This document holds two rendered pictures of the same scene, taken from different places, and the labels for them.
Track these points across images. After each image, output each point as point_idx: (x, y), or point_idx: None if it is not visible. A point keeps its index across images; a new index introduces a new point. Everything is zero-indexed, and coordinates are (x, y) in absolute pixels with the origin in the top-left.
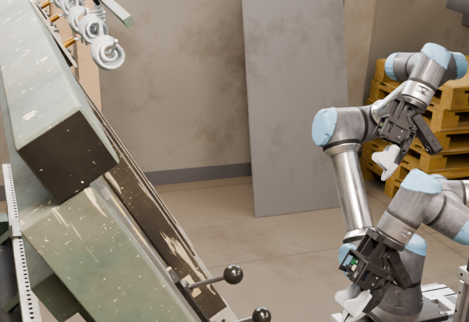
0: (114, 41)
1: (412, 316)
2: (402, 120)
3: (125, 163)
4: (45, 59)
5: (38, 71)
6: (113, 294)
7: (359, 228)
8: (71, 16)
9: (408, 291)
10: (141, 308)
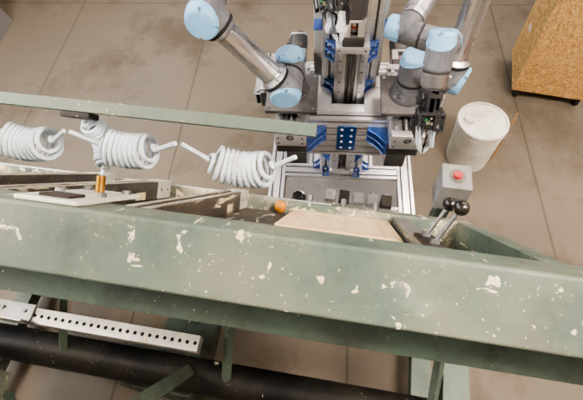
0: (294, 159)
1: (311, 93)
2: None
3: (185, 204)
4: (501, 280)
5: (533, 299)
6: None
7: (277, 75)
8: (20, 150)
9: (304, 82)
10: None
